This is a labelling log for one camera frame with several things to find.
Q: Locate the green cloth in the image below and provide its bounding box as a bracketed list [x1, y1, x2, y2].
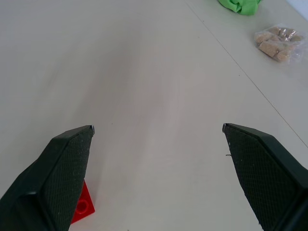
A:
[218, 0, 262, 16]

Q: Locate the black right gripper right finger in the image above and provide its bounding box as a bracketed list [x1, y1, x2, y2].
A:
[221, 123, 308, 231]

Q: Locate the clear bag of corks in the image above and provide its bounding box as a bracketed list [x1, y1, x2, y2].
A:
[253, 23, 306, 64]

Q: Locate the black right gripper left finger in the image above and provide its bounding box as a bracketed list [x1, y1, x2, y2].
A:
[0, 125, 96, 231]

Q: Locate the red toy brick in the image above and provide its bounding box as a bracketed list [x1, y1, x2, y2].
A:
[71, 180, 96, 225]

